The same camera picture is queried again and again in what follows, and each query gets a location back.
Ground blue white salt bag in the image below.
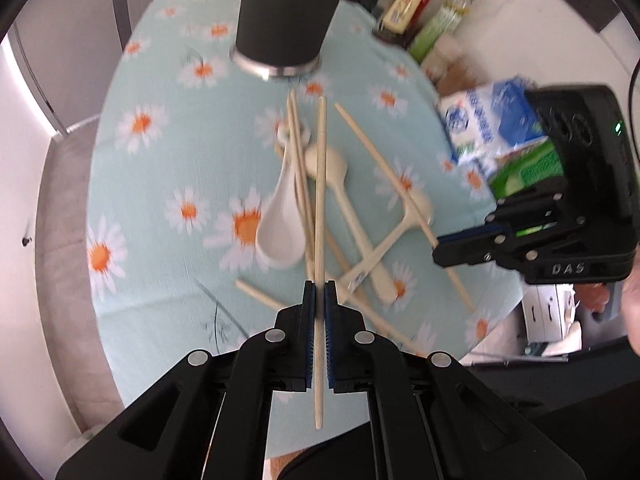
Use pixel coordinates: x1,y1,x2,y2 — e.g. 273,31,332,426
437,76,546,164

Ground daisy print teal tablecloth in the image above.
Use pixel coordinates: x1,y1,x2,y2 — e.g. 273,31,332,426
86,0,524,458

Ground white ceramic dinosaur spoon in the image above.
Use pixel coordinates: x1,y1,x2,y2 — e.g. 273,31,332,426
256,125,305,270

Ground small cream plastic spoon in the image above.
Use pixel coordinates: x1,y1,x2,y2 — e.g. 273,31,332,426
335,186,434,294

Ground yellow label sauce bottle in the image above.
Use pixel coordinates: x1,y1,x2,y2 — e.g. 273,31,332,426
372,0,428,44

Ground green sponge package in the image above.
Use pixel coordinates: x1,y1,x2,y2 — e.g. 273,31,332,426
489,140,563,200

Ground green label bottle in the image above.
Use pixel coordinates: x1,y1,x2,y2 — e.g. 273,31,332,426
408,0,475,64

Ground person's right hand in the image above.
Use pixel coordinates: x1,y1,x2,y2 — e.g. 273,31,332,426
574,278,640,356

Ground black utensil holder cup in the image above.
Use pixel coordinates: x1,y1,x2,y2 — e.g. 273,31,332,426
230,0,340,80

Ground large cream plastic spoon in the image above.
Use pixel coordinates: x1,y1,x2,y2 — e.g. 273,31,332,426
326,145,397,309

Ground wooden chopstick diagonal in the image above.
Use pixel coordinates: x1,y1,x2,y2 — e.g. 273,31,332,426
333,102,475,313
234,238,426,359

